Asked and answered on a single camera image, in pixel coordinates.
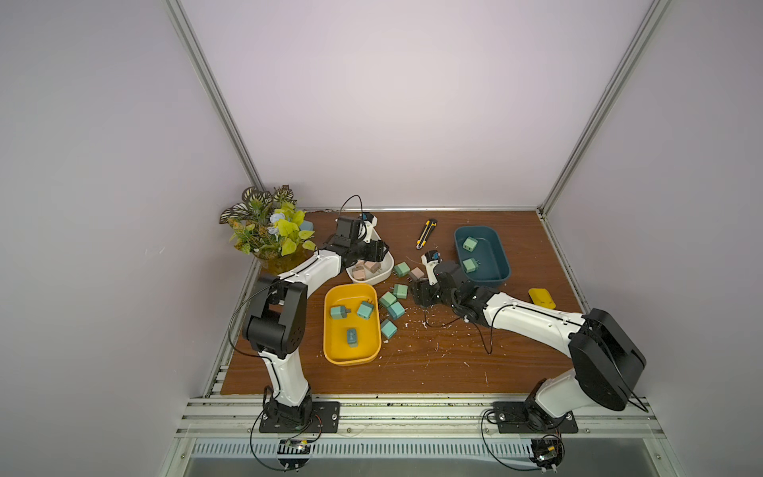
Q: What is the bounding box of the green plug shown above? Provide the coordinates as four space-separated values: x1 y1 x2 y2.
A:
462 237 479 252
393 262 411 278
461 258 479 273
393 283 409 300

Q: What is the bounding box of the light teal plug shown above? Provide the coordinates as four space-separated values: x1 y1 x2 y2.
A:
329 305 352 320

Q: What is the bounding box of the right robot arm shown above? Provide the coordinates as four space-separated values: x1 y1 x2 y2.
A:
409 262 647 429

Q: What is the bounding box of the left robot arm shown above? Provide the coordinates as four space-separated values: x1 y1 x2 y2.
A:
242 213 389 427

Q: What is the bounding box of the white storage box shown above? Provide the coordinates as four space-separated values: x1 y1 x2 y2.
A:
346 252 395 285

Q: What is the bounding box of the teal storage box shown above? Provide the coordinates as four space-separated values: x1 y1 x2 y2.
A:
454 226 512 288

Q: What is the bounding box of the yellow storage box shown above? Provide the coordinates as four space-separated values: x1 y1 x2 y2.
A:
323 283 382 367

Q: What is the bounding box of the green plug top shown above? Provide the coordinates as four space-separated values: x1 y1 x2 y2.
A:
393 262 411 278

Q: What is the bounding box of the teal plug bottom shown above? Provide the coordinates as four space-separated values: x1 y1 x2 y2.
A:
381 320 397 339

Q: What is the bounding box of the yellow black utility knife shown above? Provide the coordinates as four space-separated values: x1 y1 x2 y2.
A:
415 219 437 250

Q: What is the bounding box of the potted green plant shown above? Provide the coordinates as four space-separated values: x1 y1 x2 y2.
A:
219 185 317 275

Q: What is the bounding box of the yellow toy shovel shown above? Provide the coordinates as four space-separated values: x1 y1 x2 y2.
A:
529 288 556 309

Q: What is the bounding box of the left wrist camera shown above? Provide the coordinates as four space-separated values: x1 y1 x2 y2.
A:
361 212 379 244

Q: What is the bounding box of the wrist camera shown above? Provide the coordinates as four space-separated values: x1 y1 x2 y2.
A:
421 250 441 286
361 212 379 244

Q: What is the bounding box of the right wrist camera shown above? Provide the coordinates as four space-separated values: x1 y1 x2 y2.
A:
421 250 441 286

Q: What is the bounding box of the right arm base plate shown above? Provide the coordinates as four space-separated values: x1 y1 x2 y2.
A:
488 401 579 434

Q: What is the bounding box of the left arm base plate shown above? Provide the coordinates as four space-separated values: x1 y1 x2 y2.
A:
258 399 341 434

